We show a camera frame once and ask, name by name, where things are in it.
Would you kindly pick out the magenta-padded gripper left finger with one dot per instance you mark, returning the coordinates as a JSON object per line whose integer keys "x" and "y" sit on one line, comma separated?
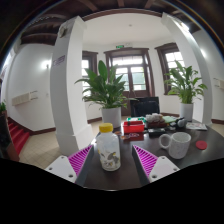
{"x": 80, "y": 161}

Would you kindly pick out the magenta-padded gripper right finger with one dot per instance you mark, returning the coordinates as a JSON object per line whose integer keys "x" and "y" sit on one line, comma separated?
{"x": 146, "y": 160}

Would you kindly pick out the yellow-capped white plastic bottle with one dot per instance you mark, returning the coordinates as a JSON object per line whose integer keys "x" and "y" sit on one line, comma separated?
{"x": 108, "y": 150}

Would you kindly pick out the flat black device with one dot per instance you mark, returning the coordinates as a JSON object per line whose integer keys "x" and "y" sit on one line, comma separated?
{"x": 156, "y": 132}

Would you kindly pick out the red plastic box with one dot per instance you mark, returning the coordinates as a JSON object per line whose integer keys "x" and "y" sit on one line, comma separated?
{"x": 133, "y": 128}

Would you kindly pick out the white speckled mug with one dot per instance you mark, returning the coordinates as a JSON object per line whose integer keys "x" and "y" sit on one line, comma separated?
{"x": 180, "y": 145}

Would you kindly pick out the brown box of white packets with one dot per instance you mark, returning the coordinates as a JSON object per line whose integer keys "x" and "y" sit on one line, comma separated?
{"x": 154, "y": 118}

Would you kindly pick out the green booklet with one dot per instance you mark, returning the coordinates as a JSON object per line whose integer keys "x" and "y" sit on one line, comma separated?
{"x": 169, "y": 119}

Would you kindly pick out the grey round device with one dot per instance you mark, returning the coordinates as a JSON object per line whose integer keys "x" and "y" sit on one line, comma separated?
{"x": 181, "y": 122}

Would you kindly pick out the black chair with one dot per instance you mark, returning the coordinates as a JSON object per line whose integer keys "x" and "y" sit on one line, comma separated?
{"x": 145, "y": 106}

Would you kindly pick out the green plant in white pot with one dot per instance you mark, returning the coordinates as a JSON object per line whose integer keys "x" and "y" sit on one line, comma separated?
{"x": 111, "y": 116}
{"x": 186, "y": 111}

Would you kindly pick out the flat round red coaster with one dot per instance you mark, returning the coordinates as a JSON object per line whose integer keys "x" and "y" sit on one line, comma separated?
{"x": 201, "y": 145}

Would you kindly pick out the white paper booklet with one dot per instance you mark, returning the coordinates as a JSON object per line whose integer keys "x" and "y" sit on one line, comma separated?
{"x": 196, "y": 126}

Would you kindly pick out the red carpeted staircase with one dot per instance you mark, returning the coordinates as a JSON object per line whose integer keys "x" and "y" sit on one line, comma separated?
{"x": 18, "y": 135}

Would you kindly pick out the dark wooden planter stand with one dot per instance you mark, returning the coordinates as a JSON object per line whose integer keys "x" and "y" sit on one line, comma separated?
{"x": 6, "y": 140}

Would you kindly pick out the dark wooden glazed double door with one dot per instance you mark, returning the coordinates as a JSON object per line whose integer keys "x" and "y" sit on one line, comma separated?
{"x": 133, "y": 76}

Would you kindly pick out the dark wooden framed window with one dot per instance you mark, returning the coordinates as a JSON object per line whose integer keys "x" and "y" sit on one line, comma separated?
{"x": 86, "y": 65}
{"x": 173, "y": 58}

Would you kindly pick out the green exit sign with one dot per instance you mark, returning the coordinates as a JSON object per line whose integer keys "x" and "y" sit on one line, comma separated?
{"x": 119, "y": 46}

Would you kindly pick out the glowing white wall lamp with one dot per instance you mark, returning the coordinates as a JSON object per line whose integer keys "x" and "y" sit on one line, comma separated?
{"x": 45, "y": 64}
{"x": 203, "y": 53}

